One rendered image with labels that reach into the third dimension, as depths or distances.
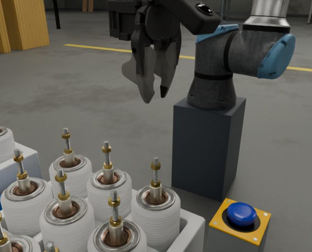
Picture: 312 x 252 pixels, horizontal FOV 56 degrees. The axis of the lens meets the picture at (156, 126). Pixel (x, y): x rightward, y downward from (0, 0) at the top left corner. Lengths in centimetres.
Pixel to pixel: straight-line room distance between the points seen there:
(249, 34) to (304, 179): 61
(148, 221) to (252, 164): 73
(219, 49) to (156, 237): 51
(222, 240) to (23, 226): 39
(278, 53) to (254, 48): 6
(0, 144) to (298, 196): 93
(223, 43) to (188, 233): 49
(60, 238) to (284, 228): 63
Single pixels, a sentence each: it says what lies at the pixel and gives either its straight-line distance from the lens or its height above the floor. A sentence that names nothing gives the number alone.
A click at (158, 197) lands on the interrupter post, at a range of 57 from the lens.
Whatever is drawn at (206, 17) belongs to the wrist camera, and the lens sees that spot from 38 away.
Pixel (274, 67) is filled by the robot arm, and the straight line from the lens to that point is 78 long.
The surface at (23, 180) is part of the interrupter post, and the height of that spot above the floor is 28.
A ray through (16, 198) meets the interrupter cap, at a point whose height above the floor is 25.
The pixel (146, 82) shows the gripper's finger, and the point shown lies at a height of 49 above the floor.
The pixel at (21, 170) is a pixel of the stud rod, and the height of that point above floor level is 30.
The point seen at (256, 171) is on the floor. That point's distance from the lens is 117.
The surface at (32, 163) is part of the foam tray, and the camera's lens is 95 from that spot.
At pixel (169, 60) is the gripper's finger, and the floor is 51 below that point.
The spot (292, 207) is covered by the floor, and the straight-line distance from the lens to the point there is 104.
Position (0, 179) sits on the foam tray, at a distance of 91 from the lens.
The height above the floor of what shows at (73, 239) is 22.
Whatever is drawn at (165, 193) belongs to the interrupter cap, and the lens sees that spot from 59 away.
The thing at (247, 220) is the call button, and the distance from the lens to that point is 43.
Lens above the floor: 61
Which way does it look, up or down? 24 degrees down
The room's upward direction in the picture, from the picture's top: straight up
